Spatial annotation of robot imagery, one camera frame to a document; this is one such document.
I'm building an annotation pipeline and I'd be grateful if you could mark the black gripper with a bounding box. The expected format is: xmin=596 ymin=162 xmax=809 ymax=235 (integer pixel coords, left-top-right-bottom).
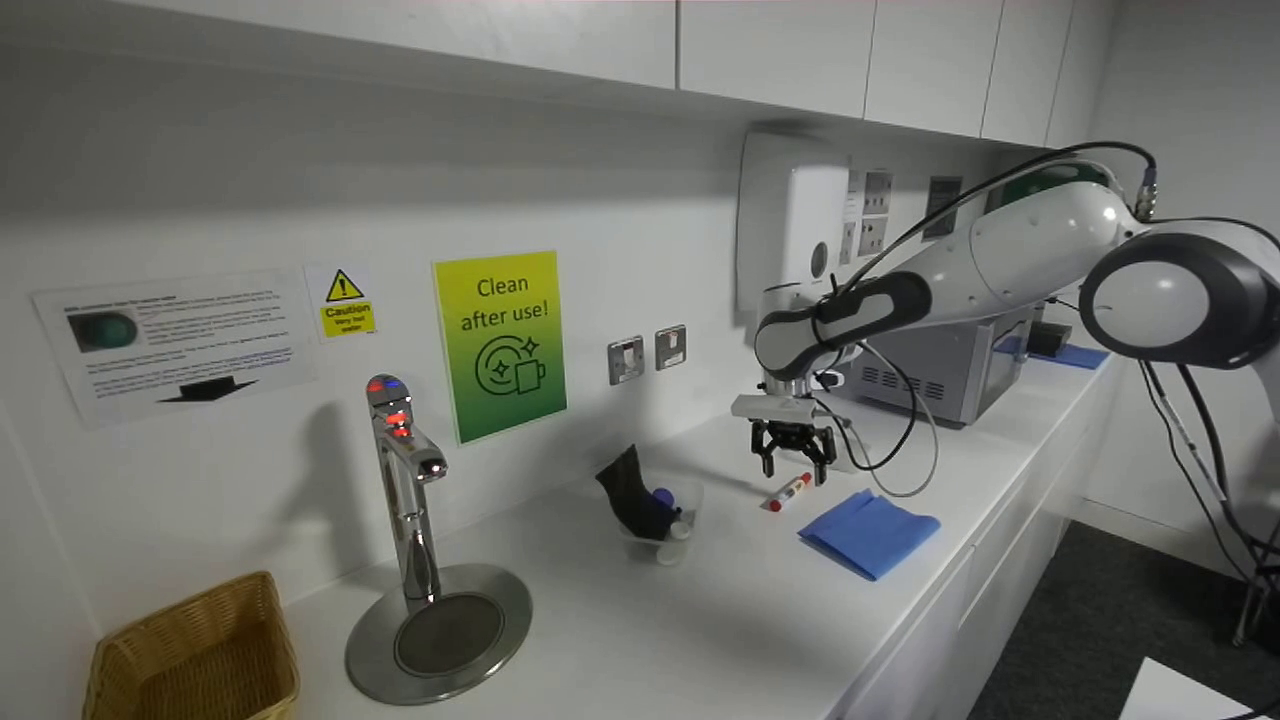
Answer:
xmin=747 ymin=411 xmax=846 ymax=484

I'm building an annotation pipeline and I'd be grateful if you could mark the orange marker with white barrel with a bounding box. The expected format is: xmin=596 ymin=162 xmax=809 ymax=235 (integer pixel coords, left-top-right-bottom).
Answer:
xmin=759 ymin=467 xmax=822 ymax=517

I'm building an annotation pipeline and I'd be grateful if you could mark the blue folded cloth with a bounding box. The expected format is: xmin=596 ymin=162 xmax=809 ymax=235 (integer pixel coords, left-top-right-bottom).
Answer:
xmin=795 ymin=484 xmax=946 ymax=584

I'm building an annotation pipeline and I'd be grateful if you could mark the black holder in clear cup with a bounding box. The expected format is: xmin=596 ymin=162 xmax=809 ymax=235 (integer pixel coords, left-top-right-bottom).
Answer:
xmin=592 ymin=439 xmax=708 ymax=560

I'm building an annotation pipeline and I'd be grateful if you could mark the white paper towel dispenser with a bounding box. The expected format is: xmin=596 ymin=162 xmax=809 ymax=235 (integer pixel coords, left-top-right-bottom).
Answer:
xmin=731 ymin=123 xmax=855 ymax=330

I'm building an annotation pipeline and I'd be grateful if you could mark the white lower cabinet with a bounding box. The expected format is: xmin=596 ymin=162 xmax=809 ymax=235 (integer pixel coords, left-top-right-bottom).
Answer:
xmin=825 ymin=372 xmax=1132 ymax=720

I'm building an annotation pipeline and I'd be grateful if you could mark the white cabinet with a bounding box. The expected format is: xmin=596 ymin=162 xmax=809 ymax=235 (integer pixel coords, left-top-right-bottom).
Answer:
xmin=118 ymin=0 xmax=1123 ymax=154
xmin=825 ymin=372 xmax=1132 ymax=720

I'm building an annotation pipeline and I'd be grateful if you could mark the small blue cloth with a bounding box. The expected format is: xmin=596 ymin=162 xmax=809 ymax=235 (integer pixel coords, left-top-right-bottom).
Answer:
xmin=1048 ymin=340 xmax=1117 ymax=376

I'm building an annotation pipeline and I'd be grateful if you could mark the green clean after use sign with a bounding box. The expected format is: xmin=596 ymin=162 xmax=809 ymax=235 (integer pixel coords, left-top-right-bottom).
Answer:
xmin=434 ymin=249 xmax=573 ymax=448

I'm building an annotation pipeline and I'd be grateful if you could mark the chrome water tap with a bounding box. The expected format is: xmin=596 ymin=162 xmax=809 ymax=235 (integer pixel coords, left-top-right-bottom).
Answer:
xmin=364 ymin=369 xmax=451 ymax=612

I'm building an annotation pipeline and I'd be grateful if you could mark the white upper cabinet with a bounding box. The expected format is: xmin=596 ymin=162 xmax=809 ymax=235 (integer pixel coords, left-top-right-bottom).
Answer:
xmin=118 ymin=0 xmax=1123 ymax=154

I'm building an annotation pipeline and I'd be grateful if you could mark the white floor board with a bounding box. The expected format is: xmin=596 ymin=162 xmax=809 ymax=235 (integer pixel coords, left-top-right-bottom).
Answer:
xmin=1117 ymin=652 xmax=1260 ymax=720

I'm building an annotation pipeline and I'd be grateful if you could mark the yellow warning sticker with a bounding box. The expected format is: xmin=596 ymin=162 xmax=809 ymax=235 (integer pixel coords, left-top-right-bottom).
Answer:
xmin=318 ymin=264 xmax=380 ymax=343

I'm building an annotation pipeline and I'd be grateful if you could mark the black tripod stand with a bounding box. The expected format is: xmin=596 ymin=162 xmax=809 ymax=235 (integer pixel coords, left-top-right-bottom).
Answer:
xmin=1230 ymin=358 xmax=1280 ymax=652

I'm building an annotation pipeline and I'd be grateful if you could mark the white instruction notice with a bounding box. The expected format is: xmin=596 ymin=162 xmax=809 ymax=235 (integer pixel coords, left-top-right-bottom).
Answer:
xmin=30 ymin=274 xmax=310 ymax=430

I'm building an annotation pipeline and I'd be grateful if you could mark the white text wall paper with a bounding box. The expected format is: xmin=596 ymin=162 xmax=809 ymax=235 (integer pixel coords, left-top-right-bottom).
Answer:
xmin=855 ymin=166 xmax=900 ymax=222

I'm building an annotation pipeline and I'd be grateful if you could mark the black wall panel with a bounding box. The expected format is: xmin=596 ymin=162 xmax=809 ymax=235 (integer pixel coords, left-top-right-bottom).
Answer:
xmin=919 ymin=174 xmax=963 ymax=244

